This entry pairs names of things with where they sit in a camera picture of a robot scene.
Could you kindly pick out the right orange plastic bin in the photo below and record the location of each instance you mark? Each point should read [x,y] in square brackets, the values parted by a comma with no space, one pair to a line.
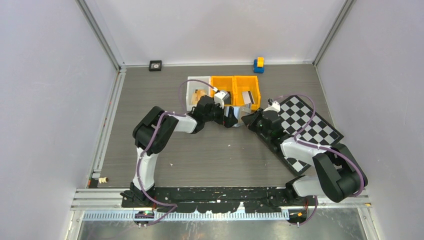
[247,83]

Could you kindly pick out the white plastic bin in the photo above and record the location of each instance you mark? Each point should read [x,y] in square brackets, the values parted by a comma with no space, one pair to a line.
[196,82]

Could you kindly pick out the white card black stripe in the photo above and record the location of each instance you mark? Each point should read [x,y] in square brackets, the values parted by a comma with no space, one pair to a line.
[247,97]

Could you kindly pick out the slotted metal rail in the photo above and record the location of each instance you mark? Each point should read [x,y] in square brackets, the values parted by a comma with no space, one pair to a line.
[149,215]

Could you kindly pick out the small cream spool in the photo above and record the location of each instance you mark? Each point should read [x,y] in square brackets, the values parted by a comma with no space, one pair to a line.
[103,180]

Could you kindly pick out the black white checkerboard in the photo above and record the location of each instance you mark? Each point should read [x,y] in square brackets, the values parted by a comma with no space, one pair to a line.
[297,119]

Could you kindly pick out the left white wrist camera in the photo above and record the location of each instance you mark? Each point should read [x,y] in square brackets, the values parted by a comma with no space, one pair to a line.
[220,97]

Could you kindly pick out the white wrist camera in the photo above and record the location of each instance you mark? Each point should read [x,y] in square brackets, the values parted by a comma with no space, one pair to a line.
[273,105]
[220,97]

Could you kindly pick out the wooden cards in white bin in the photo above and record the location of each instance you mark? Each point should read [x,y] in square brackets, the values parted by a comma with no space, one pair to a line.
[196,96]

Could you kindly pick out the middle orange plastic bin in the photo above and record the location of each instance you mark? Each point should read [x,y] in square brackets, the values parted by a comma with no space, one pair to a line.
[228,84]

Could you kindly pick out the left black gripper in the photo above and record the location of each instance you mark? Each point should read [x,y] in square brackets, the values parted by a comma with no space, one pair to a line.
[228,122]

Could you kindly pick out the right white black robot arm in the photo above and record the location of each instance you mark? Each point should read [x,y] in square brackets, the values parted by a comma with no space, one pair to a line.
[338,175]

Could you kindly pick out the small black square device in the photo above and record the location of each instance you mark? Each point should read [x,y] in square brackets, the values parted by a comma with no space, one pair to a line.
[155,65]

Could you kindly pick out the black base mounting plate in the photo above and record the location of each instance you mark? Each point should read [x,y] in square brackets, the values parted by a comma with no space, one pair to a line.
[217,200]

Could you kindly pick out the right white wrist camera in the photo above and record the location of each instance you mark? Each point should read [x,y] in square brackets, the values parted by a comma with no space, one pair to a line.
[273,105]

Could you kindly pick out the blue yellow toy block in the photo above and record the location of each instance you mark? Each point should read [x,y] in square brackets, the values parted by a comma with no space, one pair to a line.
[259,65]

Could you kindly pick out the orange plastic bin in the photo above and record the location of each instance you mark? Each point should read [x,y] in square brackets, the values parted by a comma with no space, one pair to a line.
[247,83]
[228,84]

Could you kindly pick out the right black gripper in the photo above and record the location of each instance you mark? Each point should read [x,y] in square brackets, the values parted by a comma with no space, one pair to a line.
[248,120]

